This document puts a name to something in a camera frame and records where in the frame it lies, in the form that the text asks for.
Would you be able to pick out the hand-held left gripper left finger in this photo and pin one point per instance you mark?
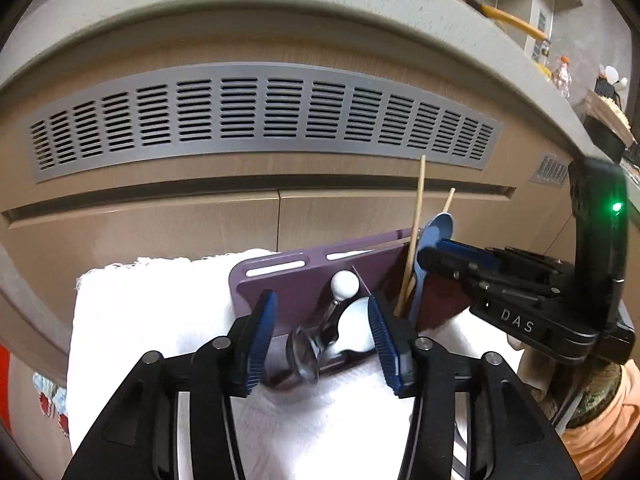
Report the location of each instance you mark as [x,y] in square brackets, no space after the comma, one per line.
[260,345]

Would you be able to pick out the person's right hand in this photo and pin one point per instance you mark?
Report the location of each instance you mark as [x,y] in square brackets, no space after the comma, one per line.
[532,367]

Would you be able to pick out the wooden kitchen counter cabinet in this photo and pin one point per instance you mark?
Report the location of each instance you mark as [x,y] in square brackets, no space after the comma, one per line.
[150,210]

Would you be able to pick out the white towel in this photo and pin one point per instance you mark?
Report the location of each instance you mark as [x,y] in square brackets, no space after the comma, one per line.
[150,320]

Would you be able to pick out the turquoise patterned cloth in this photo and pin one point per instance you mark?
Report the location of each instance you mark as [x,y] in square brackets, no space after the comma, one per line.
[50,405]

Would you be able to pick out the orange-capped plastic bottle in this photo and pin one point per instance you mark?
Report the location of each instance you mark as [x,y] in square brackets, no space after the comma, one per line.
[563,77]

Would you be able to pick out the metal fork with white ball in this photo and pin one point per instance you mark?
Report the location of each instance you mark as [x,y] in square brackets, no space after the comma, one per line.
[343,285]

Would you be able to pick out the white vented box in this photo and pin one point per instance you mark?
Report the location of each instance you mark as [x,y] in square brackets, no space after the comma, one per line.
[542,20]

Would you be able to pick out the small grey vent grille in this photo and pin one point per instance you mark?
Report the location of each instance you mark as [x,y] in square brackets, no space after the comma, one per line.
[550,170]

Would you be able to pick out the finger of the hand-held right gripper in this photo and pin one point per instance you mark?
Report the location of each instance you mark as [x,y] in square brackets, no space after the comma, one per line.
[470,251]
[445,265]

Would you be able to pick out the blue-grey spoon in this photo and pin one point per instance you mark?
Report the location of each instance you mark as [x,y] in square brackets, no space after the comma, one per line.
[435,232]

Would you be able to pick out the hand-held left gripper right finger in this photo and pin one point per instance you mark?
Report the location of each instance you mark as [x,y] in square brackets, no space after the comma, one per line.
[387,345]

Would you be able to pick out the purple plastic utensil holder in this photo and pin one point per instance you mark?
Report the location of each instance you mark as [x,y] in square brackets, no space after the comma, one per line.
[300,285]

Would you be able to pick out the white ceramic spoon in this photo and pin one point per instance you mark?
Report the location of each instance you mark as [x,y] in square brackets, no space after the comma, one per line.
[356,325]

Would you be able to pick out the yellow jar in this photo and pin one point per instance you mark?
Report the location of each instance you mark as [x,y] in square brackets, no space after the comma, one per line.
[543,68]

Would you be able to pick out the white plastic utensil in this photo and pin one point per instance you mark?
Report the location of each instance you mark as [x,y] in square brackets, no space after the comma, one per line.
[622,85]
[610,73]

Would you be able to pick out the red floor mat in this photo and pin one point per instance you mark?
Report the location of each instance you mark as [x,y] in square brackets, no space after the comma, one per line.
[5,385]

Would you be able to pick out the long grey vent grille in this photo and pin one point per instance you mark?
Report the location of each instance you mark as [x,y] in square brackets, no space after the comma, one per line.
[263,110]

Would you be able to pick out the black pot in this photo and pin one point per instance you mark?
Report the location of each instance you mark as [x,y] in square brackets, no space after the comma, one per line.
[607,137]

